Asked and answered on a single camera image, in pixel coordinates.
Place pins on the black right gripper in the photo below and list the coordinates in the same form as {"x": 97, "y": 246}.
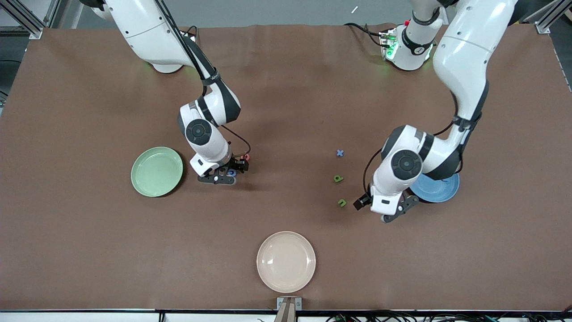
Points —
{"x": 236, "y": 166}

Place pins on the light green plate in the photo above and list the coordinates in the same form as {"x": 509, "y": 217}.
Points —
{"x": 156, "y": 172}

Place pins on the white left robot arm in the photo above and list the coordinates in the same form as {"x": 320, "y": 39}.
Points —
{"x": 464, "y": 53}

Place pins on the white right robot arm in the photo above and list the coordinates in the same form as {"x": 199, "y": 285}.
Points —
{"x": 147, "y": 31}

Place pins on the blue plate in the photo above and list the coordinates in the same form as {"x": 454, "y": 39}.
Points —
{"x": 440, "y": 192}

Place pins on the brown table mat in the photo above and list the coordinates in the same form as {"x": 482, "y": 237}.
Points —
{"x": 286, "y": 112}

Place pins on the beige plate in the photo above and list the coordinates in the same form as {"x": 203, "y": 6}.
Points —
{"x": 286, "y": 261}

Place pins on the metal table edge bracket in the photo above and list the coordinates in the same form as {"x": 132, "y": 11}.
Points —
{"x": 282, "y": 304}

